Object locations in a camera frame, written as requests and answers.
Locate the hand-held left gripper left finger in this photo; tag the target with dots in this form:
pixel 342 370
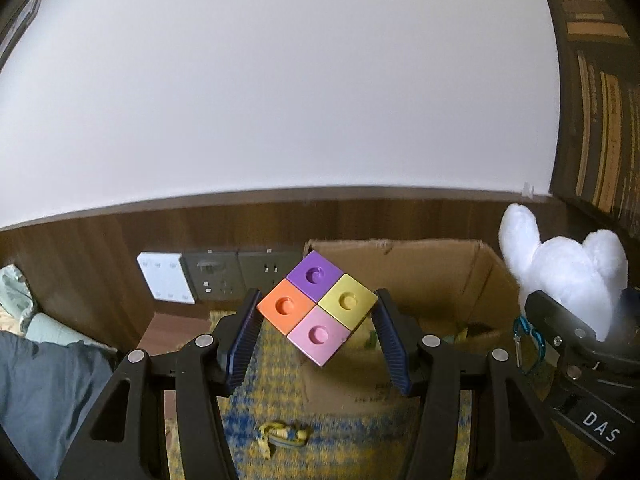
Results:
pixel 245 340

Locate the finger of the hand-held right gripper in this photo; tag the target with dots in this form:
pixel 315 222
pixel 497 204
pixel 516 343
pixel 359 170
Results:
pixel 560 325

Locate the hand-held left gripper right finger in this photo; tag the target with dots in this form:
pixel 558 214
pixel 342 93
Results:
pixel 390 350

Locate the white plush toy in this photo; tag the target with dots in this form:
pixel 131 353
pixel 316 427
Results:
pixel 565 270

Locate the four-colour toy cube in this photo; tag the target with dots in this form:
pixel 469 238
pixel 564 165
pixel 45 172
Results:
pixel 315 305

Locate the brown cardboard box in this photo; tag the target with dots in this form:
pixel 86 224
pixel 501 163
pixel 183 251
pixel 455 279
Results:
pixel 440 280

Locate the teal carabiner clip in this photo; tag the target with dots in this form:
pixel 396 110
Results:
pixel 530 335

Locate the yellow and blue checked blanket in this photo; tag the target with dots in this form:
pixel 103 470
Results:
pixel 280 400

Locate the light green bed sheet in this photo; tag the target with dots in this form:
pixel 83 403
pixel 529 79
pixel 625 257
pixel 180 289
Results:
pixel 60 332

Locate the blue-grey duvet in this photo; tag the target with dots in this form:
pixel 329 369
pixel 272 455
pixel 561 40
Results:
pixel 45 400

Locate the pale green pillow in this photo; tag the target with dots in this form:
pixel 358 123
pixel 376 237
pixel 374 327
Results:
pixel 15 297

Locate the bookshelf with brown books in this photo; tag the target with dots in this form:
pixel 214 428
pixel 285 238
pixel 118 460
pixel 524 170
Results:
pixel 600 85

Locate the grey wall socket with switch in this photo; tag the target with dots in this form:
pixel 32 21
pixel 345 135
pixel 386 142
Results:
pixel 212 275

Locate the white wall switch panel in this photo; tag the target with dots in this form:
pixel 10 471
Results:
pixel 165 277

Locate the small white wall clip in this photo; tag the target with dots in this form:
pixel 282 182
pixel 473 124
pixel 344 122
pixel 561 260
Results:
pixel 528 190

